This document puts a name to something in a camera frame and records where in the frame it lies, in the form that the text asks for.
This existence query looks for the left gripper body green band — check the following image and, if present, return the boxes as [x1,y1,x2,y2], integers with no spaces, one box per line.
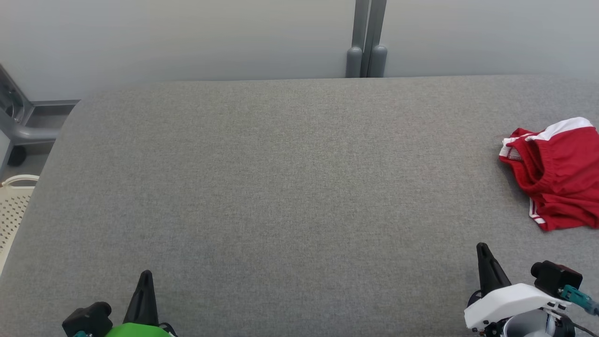
[105,322,175,337]

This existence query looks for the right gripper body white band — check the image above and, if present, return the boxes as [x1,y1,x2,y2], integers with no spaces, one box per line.
[464,283,571,331]

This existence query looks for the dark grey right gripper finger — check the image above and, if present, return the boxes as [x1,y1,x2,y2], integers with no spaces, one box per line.
[478,242,512,296]
[476,244,484,296]

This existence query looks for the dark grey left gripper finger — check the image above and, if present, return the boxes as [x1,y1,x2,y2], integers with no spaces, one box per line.
[123,270,155,325]
[151,275,160,325]

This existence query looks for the red shorts with white band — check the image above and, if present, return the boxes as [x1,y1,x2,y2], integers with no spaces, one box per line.
[508,117,599,232]

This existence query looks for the cream perforated laundry basket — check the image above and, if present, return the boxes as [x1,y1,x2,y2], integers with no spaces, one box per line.
[0,174,41,276]

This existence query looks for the grey partition post with foot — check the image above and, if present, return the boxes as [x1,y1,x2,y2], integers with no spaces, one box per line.
[366,0,388,78]
[346,0,364,79]

